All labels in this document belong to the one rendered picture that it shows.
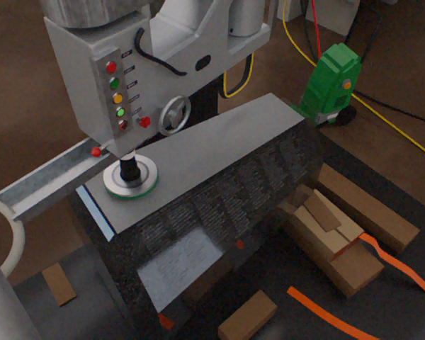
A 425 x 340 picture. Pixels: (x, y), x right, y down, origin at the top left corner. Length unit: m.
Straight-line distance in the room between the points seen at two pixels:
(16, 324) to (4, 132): 3.02
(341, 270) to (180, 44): 1.53
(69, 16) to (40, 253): 1.79
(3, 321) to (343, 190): 2.41
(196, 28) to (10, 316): 1.10
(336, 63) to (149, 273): 2.04
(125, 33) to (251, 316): 1.51
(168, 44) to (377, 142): 2.25
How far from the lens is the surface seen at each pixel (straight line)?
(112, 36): 1.09
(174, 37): 1.35
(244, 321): 2.11
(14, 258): 1.18
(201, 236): 1.63
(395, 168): 3.12
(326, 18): 4.48
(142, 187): 1.54
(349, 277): 2.32
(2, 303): 0.46
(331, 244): 2.27
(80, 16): 1.05
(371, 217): 2.61
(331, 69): 3.00
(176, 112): 1.32
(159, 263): 1.57
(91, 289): 2.38
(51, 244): 2.61
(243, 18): 1.61
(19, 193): 1.38
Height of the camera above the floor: 2.11
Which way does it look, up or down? 49 degrees down
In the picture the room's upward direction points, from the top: 1 degrees clockwise
